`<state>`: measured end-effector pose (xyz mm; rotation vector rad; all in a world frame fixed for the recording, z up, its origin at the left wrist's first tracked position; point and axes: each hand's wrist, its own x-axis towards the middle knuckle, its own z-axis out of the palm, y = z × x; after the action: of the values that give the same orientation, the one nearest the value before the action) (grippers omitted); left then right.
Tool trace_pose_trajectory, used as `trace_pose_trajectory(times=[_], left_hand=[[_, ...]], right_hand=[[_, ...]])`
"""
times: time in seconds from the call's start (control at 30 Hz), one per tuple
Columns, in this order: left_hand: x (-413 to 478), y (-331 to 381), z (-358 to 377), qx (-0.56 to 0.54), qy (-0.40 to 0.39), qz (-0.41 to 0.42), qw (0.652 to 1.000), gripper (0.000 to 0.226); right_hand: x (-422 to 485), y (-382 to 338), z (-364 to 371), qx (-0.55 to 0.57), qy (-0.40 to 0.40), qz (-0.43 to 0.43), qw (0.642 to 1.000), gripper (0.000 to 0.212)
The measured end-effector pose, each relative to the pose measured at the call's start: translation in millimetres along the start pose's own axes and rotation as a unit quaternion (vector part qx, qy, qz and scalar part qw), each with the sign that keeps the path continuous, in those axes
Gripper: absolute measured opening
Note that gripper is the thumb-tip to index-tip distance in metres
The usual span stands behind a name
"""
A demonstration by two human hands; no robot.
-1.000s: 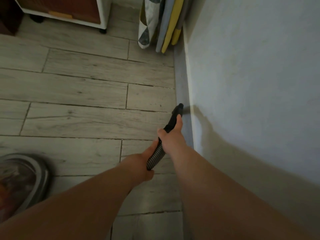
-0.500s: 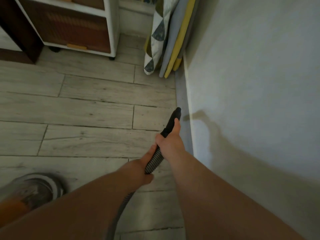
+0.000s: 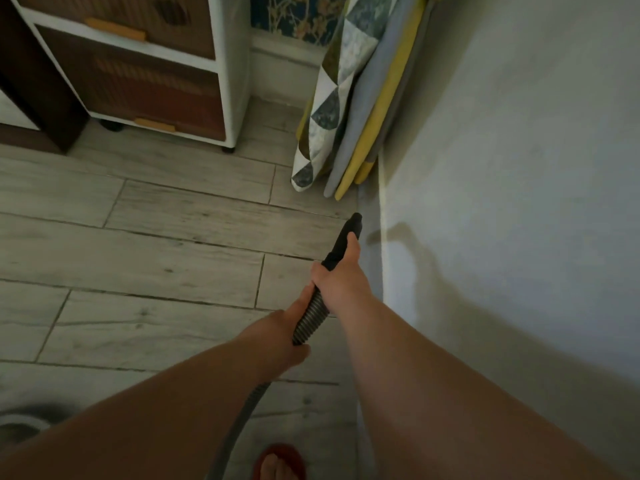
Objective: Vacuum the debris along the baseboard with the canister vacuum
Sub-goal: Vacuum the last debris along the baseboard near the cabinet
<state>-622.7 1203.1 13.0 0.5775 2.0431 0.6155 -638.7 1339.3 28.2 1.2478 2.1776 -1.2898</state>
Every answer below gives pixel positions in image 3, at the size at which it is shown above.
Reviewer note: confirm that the person's right hand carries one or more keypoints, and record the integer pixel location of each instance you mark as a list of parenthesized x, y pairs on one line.
[(342, 289)]

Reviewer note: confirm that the person's left hand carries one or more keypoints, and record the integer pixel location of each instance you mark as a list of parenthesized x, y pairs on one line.
[(270, 339)]

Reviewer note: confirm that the person's right thumb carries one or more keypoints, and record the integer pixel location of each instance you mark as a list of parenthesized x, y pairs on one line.
[(352, 249)]

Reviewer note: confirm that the person's left thumb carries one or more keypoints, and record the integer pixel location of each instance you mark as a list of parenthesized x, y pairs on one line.
[(300, 302)]

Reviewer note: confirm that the person's right forearm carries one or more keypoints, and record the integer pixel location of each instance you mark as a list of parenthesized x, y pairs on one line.
[(430, 399)]

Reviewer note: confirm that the person's left forearm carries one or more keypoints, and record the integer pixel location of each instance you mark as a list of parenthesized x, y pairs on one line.
[(150, 419)]

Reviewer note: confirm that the yellow ironing board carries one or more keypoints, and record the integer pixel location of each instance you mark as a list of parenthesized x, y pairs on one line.
[(382, 104)]

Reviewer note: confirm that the grey ironing board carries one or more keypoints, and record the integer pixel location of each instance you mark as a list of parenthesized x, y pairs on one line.
[(365, 99)]

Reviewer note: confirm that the red slipper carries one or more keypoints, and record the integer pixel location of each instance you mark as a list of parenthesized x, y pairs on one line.
[(295, 457)]

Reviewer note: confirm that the triangle patterned ironing board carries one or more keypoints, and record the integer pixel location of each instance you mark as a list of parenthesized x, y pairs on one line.
[(335, 94)]

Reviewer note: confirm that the person's foot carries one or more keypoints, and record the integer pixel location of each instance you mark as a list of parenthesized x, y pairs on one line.
[(276, 469)]

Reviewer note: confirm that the white drawer cabinet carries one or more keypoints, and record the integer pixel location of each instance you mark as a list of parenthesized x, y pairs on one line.
[(227, 69)]

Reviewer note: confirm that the brown ribbed drawer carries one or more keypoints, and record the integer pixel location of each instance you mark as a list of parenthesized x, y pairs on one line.
[(145, 89)]

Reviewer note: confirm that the brown drawer with round mark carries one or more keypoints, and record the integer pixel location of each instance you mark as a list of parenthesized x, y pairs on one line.
[(165, 17)]

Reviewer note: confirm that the grey round vacuum cleaner body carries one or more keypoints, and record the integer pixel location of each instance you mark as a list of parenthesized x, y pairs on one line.
[(20, 427)]

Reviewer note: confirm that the dark wooden furniture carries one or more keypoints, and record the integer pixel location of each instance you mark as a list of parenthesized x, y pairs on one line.
[(35, 74)]

